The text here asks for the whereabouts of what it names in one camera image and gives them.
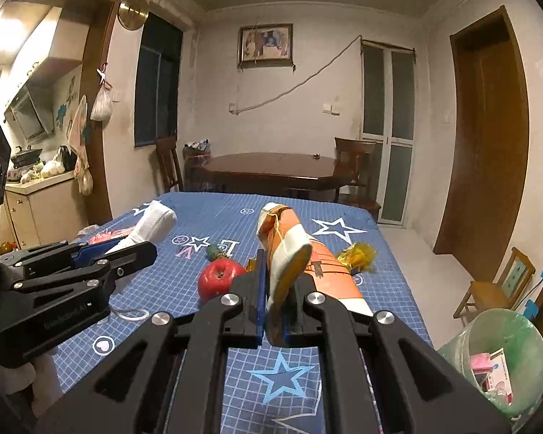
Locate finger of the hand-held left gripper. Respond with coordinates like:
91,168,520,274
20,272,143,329
0,241,119,277
10,241,158,294

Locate dark window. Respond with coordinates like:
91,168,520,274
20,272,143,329
134,13,184,148

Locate round gold wall clock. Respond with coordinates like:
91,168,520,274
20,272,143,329
118,0,150,31

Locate framed wall picture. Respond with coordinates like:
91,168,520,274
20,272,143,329
237,24,295,68

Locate pink plastic wrapper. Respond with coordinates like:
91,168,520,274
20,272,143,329
87,230,134,246

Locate beige kitchen base cabinet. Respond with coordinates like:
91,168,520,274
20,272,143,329
0,174,91,249

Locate bin with green plastic liner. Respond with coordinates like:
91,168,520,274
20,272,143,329
437,308,543,419

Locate black wok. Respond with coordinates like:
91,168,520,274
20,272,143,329
10,146,43,166

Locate hanging pink cloth bags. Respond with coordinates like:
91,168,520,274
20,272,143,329
68,95,93,196

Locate blue star-print tablecloth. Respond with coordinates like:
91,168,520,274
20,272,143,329
52,190,435,434

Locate white wall cable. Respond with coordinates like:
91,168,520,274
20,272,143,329
230,35,362,114

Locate red apple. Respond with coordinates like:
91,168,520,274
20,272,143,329
198,259,247,303

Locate steel range hood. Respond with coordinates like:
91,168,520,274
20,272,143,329
4,88,57,143

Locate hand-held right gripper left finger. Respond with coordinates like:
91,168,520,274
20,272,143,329
36,248,269,434

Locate orange and white paper bag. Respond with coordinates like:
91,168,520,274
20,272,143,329
256,203,374,348

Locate dark wooden dining chair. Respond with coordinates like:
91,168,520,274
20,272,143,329
334,137,383,222
155,136,185,193

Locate white glass double door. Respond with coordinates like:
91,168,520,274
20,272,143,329
359,41,416,226

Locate clear bag of items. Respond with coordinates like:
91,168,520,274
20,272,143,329
183,139,212,191

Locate black bag on counter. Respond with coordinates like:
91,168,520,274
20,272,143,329
56,145,77,168

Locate hanging white plastic bag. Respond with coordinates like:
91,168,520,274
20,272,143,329
90,84,114,122

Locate dark wooden dining table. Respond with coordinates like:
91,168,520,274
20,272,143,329
199,152,358,200

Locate brown wooden door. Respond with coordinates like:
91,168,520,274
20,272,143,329
433,5,530,283

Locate yellow plastic wrapper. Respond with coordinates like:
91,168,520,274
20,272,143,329
336,242,377,274

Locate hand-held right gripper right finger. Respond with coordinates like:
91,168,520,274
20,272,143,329
281,275,512,434

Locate small pink packet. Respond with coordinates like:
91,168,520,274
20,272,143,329
470,353,493,374

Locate kitchen wall cabinet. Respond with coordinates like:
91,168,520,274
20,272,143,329
9,4,84,86

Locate white string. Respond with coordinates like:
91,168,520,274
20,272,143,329
111,307,150,322

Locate small wooden chair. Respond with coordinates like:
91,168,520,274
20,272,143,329
453,247,537,322

